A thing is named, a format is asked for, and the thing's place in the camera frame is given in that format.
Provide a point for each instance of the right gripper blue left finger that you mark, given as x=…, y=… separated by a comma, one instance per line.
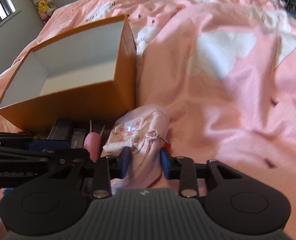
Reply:
x=108, y=168

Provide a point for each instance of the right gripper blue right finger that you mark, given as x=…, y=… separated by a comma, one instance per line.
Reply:
x=181, y=169

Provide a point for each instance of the pink wallet case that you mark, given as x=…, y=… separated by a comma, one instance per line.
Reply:
x=93, y=140

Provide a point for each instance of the pink cartoon pouch bag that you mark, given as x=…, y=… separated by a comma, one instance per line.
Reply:
x=143, y=131

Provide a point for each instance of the orange cardboard box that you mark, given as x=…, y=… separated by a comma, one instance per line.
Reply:
x=87, y=73

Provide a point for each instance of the pink printed bed duvet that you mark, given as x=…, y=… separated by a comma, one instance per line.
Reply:
x=225, y=72

